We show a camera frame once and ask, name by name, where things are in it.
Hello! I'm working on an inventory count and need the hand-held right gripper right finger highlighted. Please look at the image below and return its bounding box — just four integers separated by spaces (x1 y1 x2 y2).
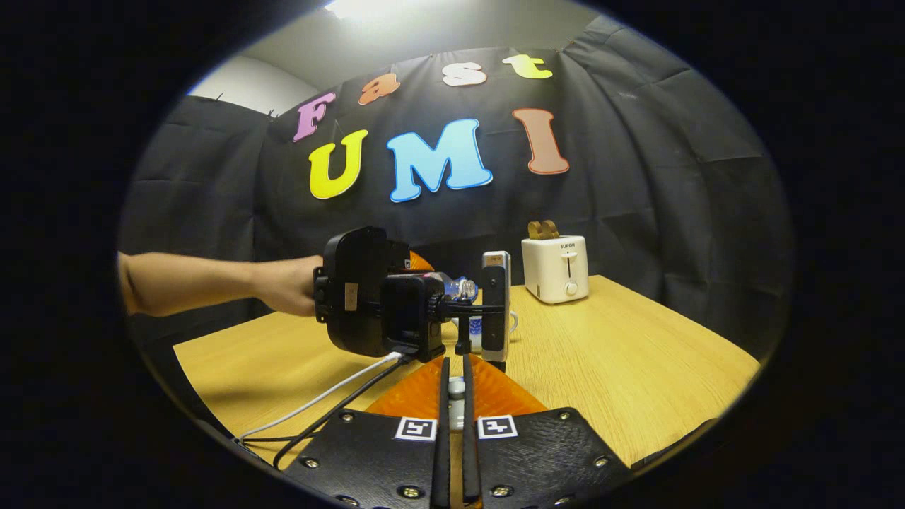
462 355 634 509

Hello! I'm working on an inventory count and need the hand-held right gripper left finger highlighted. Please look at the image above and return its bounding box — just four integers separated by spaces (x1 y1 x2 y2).
283 356 452 509

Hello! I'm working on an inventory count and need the clear water bottle pink label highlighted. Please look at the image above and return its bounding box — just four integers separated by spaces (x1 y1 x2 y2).
423 271 479 303

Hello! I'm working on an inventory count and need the white blue-patterned teacup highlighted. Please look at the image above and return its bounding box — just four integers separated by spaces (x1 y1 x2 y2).
452 311 519 353

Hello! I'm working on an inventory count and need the white toaster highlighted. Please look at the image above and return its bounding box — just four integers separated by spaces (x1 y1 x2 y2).
521 235 590 305

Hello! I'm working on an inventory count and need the black backdrop cloth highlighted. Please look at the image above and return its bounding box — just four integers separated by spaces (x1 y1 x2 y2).
120 46 796 361

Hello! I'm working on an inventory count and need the white cable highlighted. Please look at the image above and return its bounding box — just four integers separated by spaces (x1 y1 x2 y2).
240 351 407 443

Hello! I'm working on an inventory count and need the black cable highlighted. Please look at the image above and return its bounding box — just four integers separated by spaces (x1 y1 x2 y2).
272 353 414 471

